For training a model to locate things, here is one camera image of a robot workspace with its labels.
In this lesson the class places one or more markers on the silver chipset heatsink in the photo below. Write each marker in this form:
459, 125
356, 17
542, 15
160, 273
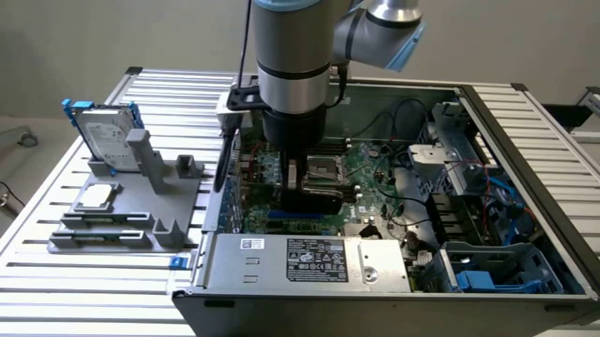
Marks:
359, 231

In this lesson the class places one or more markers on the silver power supply unit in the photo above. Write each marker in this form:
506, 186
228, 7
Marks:
281, 263

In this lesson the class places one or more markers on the aluminium profile frame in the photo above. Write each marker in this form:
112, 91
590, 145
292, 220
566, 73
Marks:
577, 112

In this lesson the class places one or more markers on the round coin battery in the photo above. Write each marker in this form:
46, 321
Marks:
374, 151

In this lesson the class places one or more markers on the blue disk caddy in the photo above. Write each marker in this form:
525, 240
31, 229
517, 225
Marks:
476, 281

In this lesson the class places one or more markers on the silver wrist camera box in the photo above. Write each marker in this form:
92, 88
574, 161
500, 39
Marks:
231, 114

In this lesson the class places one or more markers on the small blue clip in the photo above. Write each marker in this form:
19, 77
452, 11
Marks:
178, 262

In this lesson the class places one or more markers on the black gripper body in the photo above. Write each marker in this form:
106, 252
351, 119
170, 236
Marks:
295, 128

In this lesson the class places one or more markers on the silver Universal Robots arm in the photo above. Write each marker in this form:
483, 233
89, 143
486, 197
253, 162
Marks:
288, 42

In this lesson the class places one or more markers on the blue expansion slot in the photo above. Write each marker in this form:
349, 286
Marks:
296, 215

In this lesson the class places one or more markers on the grey caster wheel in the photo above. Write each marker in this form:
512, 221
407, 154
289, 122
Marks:
29, 138

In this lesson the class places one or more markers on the silver metal disk bay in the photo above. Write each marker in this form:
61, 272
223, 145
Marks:
446, 151

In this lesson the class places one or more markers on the hard disk in blue carrier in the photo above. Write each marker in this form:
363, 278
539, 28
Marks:
106, 137

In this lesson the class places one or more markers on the black graphics card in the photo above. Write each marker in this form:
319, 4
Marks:
312, 203

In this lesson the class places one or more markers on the open black PC case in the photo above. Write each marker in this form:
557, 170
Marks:
375, 309

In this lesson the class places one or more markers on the CPU socket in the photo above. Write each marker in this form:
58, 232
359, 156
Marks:
328, 168

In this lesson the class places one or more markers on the black camera bracket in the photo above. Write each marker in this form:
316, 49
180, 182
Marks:
241, 98

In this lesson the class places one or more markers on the grey parts rack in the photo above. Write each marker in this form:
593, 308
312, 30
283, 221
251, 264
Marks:
136, 196

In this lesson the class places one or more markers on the green RAM stick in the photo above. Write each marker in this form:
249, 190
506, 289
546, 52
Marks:
106, 236
110, 220

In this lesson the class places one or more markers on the silver CPU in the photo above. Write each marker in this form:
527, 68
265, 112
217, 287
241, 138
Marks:
98, 195

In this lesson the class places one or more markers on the green motherboard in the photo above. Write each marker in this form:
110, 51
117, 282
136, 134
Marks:
371, 196

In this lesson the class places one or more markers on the grey-blue drive cage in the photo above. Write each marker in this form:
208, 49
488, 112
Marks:
507, 259

